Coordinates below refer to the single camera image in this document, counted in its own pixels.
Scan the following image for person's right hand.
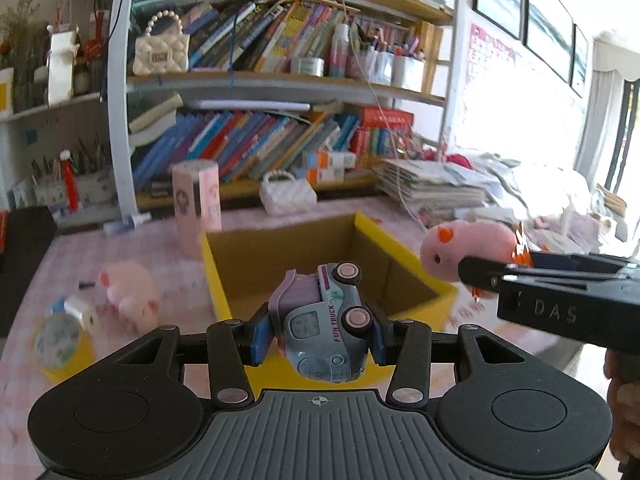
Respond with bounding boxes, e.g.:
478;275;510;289
603;347;640;466

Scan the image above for white flat laptop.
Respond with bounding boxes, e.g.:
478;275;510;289
186;99;312;112

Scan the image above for white frame wooden bookshelf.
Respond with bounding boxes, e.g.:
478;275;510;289
107;0;461;216

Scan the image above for small white red box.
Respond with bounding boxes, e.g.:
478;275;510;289
66;295;102;333

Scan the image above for light blue toy truck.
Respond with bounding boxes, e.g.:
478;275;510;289
269;261;377;382

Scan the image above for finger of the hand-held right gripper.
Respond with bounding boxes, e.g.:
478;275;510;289
458;256;621;291
530;252;640;281

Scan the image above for pink pig toy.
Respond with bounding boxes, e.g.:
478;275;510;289
97;260;163;334

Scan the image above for cream quilted handbag pearl handle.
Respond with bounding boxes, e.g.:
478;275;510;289
132;10;191;75

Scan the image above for row of leaning books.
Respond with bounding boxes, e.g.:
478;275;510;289
187;0;351;73

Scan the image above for pile of papers and cloths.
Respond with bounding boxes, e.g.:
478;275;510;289
440;150;623;261

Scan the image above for red boxed book set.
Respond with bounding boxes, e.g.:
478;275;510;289
359;106;416;158

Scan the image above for white curtain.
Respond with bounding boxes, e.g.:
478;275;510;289
575;30;640;181

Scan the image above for pink white spray bottle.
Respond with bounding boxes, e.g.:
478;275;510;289
327;22;350;78

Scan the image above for yellow patterned tape roll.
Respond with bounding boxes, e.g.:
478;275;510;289
32;305;97;382

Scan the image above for red white bottle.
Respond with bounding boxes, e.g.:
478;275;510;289
59;149;82;212

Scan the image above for white pen box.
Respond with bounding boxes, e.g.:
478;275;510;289
31;166;118;207

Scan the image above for pink checkered tablecloth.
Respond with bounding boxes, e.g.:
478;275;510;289
0;195;566;441

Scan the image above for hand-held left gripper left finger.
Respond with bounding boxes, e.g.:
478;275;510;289
116;305;273;408

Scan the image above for yellow cardboard box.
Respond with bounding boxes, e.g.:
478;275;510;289
200;212;458;391

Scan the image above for white paper bag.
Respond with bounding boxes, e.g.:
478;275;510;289
46;27;81;107

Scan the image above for pink cylindrical canister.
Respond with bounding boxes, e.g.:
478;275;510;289
172;159;222;261

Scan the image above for small white quilted handbag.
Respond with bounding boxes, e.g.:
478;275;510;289
259;170;318;217

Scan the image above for pink wall calendar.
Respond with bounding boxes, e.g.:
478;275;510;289
465;22;517;92

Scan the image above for row of blue books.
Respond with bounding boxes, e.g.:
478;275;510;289
131;107;362;192

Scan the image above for silver pen holder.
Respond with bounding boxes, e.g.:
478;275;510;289
361;49;396;86

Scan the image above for stack of newspapers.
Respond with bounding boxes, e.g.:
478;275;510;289
372;157;496;212

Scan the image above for white orange carton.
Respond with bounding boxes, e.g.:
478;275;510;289
304;150;357;170
304;167;347;185

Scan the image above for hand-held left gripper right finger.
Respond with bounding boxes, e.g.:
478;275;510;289
369;304;526;408

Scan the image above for white side shelf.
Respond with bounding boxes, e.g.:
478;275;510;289
0;87;113;223

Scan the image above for pink plush pig orange feet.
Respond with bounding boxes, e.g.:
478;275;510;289
420;220;533;302

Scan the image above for white pen holder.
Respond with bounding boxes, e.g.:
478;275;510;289
392;55;427;93

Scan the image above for white blue tube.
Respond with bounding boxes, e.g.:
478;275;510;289
103;212;152;235

